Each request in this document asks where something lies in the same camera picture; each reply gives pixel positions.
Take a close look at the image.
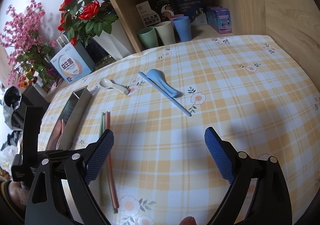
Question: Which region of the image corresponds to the purple small box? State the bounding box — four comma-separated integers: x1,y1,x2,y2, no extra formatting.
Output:
206,6,232,34

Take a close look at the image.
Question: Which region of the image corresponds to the pink cup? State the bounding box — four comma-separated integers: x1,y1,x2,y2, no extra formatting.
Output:
169,14,184,22

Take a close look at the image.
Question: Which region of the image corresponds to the green chopstick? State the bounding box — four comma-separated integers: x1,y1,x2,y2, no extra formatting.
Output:
98,112,104,205

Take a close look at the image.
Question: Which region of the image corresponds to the pink blossom plant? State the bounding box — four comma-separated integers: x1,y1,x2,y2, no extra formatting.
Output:
1,0,59,88

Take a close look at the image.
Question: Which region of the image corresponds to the cream white spoon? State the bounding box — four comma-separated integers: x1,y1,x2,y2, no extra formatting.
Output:
99,78,130,95

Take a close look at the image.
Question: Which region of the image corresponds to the person's left hand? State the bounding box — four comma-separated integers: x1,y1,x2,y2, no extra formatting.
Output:
1,181,29,211

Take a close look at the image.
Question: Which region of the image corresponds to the light blue chopstick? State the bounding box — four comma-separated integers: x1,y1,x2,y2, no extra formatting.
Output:
138,71,191,117

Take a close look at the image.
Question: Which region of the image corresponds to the light blue probiotics box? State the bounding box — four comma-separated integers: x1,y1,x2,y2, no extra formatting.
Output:
50,43,95,84

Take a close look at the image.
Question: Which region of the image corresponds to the pink chopstick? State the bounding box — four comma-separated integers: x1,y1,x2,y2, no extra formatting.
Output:
105,111,119,214

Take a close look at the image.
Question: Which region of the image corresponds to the dark blue milk box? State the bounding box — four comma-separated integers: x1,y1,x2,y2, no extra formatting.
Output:
136,0,175,27

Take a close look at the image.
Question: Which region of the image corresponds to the blue cup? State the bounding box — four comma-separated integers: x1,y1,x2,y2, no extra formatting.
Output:
172,16,192,42

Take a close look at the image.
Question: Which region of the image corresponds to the black chair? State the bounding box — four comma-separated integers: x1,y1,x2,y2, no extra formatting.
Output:
17,85,49,117

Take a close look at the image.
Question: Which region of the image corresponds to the light blue spoon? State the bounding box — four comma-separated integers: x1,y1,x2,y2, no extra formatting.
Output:
146,69,180,97

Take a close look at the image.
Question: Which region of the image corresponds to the gold patterned tray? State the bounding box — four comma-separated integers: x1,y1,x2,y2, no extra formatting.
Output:
93,55,116,72

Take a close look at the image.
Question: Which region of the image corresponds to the pink spoon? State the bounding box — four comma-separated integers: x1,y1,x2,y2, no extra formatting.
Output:
46,119,65,150

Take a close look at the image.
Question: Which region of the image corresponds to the beige cup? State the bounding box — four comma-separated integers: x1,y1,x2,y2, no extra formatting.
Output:
155,21,176,46

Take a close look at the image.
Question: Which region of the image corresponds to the white flower vase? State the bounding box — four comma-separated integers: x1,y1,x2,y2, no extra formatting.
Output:
93,20,134,61

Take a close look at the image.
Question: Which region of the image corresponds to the red rose bouquet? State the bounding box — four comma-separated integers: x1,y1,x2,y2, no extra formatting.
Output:
57,0,118,45

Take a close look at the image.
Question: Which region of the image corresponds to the steel utensil tray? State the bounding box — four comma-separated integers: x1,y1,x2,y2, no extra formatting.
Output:
57,86,92,150

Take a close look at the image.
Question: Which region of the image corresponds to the plaid floral tablecloth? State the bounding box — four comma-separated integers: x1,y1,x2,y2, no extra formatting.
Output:
39,35,319,224

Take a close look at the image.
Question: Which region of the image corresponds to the green cup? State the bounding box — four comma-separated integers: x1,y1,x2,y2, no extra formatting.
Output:
137,27,159,49

